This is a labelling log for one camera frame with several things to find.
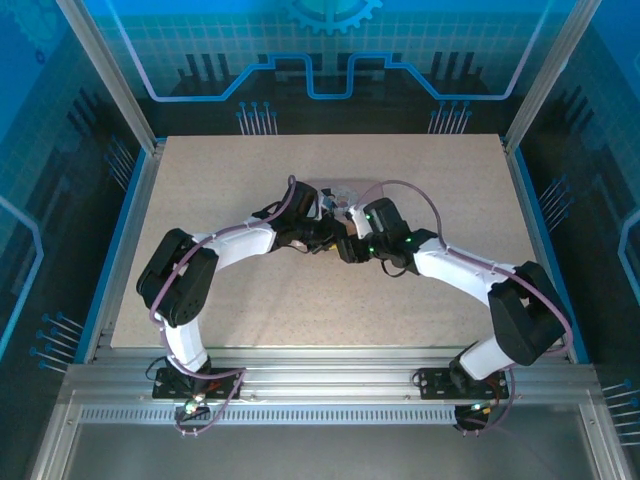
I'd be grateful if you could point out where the left controller board with LEDs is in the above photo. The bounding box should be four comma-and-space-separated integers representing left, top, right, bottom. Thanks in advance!
174, 394, 211, 419

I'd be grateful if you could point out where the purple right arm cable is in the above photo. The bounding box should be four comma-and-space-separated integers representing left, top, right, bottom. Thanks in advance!
357, 179, 574, 437

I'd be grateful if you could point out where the controller board with leds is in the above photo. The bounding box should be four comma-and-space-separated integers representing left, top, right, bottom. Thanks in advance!
174, 394, 211, 419
452, 399, 496, 436

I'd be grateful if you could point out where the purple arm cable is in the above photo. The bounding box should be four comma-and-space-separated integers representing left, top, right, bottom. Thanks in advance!
149, 173, 300, 440
357, 179, 574, 437

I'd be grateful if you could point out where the aluminium side rail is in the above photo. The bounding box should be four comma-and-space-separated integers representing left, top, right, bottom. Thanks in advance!
501, 139, 576, 362
82, 142, 169, 364

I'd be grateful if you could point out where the perforated metal strip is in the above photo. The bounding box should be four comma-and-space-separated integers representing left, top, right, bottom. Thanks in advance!
79, 407, 459, 426

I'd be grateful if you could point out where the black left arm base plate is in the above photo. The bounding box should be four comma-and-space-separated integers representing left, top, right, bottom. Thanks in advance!
152, 367, 246, 401

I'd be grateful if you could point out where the grey metal tray panel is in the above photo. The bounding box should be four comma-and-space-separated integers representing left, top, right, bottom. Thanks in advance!
64, 424, 601, 480

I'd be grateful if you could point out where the aluminium front rail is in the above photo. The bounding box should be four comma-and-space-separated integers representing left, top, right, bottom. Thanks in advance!
59, 347, 601, 407

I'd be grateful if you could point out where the blue table edge strip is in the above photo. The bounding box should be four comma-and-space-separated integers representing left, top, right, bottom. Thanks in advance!
513, 148, 592, 365
74, 148, 149, 364

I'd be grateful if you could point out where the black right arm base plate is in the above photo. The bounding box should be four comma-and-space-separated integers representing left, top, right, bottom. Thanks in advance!
414, 367, 511, 401

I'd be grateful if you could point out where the right controller board with LEDs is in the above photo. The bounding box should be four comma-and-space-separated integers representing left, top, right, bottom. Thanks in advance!
452, 399, 496, 436

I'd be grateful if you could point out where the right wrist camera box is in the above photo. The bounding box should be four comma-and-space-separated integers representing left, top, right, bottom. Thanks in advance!
346, 205, 375, 240

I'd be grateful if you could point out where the pink tin box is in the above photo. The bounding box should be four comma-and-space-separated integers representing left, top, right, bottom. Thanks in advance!
302, 177, 382, 239

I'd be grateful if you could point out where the aluminium frame post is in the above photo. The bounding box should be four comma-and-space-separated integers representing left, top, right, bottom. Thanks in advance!
55, 0, 166, 154
501, 0, 605, 155

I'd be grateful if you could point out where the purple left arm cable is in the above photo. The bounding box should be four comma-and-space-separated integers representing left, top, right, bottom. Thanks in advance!
149, 173, 300, 440

